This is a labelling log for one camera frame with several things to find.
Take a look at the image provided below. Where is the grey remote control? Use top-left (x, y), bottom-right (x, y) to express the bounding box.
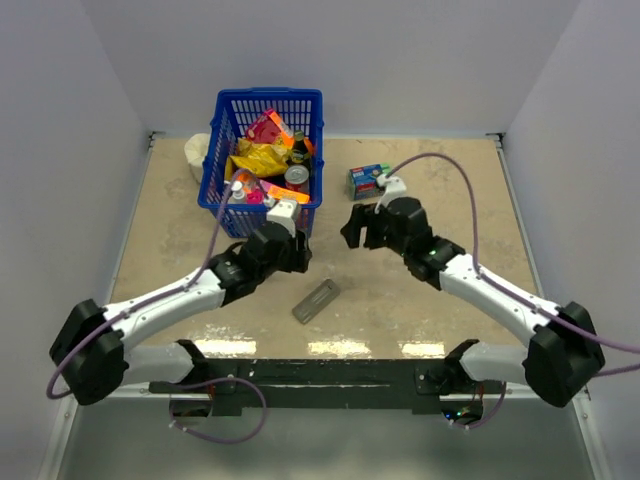
top-left (292, 279), bottom-right (341, 325)

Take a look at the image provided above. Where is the sponge pack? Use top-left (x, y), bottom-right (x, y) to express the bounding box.
top-left (345, 163), bottom-right (391, 201)

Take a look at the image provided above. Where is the white paper roll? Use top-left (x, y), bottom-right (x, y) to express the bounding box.
top-left (183, 133), bottom-right (211, 184)

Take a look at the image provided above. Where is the white pump bottle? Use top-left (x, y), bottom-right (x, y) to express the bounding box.
top-left (226, 180), bottom-right (247, 204)

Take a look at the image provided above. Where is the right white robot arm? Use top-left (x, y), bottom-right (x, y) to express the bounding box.
top-left (340, 197), bottom-right (605, 408)

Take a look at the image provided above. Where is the pink orange snack box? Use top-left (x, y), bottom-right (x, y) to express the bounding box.
top-left (245, 108), bottom-right (294, 148)

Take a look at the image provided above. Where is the pink small box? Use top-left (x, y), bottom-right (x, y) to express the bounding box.
top-left (246, 188), bottom-right (264, 205)

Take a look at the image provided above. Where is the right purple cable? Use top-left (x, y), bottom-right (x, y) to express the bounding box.
top-left (384, 153), bottom-right (640, 377)

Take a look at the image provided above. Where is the metal tin can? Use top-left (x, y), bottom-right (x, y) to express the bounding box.
top-left (284, 164), bottom-right (310, 194)

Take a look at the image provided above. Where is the blue plastic basket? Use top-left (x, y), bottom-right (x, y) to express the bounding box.
top-left (198, 87), bottom-right (324, 233)

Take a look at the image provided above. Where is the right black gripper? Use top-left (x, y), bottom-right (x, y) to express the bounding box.
top-left (341, 203), bottom-right (411, 258)

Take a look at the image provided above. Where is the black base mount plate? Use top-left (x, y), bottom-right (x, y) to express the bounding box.
top-left (149, 359), bottom-right (500, 416)

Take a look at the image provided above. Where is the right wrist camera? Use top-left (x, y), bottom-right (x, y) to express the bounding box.
top-left (374, 174), bottom-right (407, 214)

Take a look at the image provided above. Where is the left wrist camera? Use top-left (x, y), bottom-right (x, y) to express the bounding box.
top-left (263, 196), bottom-right (301, 237)

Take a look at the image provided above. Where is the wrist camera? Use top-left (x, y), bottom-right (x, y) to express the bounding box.
top-left (374, 174), bottom-right (407, 214)
top-left (263, 196), bottom-right (301, 237)

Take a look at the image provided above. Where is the dark sauce bottle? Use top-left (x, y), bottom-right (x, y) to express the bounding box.
top-left (290, 130), bottom-right (312, 169)

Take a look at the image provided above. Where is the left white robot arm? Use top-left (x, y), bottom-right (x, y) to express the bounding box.
top-left (49, 221), bottom-right (312, 406)

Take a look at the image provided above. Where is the yellow chips bag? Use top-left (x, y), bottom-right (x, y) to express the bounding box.
top-left (228, 138), bottom-right (291, 178)

